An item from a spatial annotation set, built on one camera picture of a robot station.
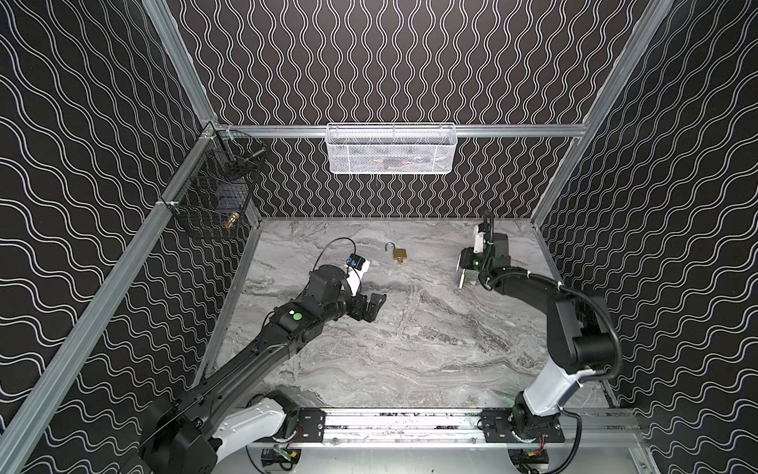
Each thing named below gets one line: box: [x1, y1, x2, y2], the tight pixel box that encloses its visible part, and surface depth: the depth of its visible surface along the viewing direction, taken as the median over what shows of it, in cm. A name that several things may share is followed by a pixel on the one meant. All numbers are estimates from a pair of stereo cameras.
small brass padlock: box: [384, 241, 408, 264], surface depth 112 cm
